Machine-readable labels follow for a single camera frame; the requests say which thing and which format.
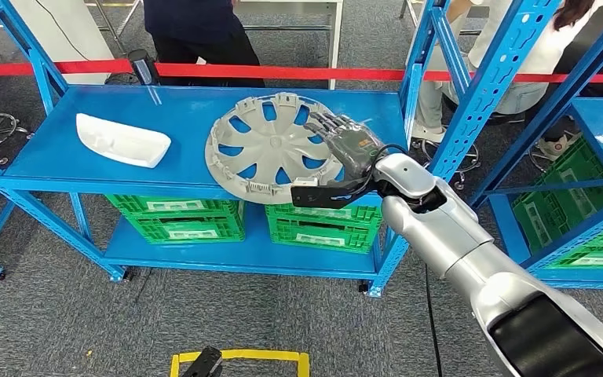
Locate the grey plastic wheel hubcap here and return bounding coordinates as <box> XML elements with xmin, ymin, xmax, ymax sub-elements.
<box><xmin>203</xmin><ymin>92</ymin><xmax>352</xmax><ymax>205</ymax></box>

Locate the black barrier post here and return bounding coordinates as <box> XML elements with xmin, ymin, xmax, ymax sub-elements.
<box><xmin>126</xmin><ymin>48</ymin><xmax>161</xmax><ymax>87</ymax></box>

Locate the yellow floor tape square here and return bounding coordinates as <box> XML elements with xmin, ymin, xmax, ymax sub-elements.
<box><xmin>170</xmin><ymin>350</ymin><xmax>312</xmax><ymax>377</ymax></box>

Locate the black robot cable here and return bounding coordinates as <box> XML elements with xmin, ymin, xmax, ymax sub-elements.
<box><xmin>425</xmin><ymin>262</ymin><xmax>444</xmax><ymax>377</ymax></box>

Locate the white plastic mirror cover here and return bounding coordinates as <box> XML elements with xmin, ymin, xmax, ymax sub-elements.
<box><xmin>76</xmin><ymin>112</ymin><xmax>173</xmax><ymax>169</ymax></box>

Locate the white desk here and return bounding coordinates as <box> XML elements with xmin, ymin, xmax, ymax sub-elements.
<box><xmin>9</xmin><ymin>0</ymin><xmax>115</xmax><ymax>86</ymax></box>

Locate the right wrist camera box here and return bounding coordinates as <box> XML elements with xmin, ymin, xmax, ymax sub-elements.
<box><xmin>290</xmin><ymin>175</ymin><xmax>383</xmax><ymax>210</ymax></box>

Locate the white table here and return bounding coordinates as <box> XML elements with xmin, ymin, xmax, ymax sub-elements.
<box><xmin>231</xmin><ymin>0</ymin><xmax>344</xmax><ymax>90</ymax></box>

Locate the grey metal frame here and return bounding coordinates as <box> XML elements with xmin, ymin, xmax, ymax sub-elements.
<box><xmin>85</xmin><ymin>0</ymin><xmax>144</xmax><ymax>56</ymax></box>

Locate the black power cable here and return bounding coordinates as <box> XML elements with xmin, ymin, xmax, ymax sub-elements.
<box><xmin>33</xmin><ymin>0</ymin><xmax>92</xmax><ymax>62</ymax></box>

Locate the red barrier tape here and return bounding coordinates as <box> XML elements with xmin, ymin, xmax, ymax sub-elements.
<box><xmin>0</xmin><ymin>58</ymin><xmax>603</xmax><ymax>84</ymax></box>

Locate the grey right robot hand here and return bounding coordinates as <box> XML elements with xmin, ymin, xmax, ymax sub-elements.
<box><xmin>304</xmin><ymin>110</ymin><xmax>386</xmax><ymax>183</ymax></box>

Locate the black robot body part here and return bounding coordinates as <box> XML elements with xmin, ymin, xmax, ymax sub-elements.
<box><xmin>181</xmin><ymin>346</ymin><xmax>225</xmax><ymax>377</ymax></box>

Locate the person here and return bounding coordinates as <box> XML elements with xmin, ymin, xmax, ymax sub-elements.
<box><xmin>142</xmin><ymin>0</ymin><xmax>266</xmax><ymax>89</ymax></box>
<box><xmin>524</xmin><ymin>46</ymin><xmax>603</xmax><ymax>163</ymax></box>
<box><xmin>411</xmin><ymin>0</ymin><xmax>603</xmax><ymax>144</ymax></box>

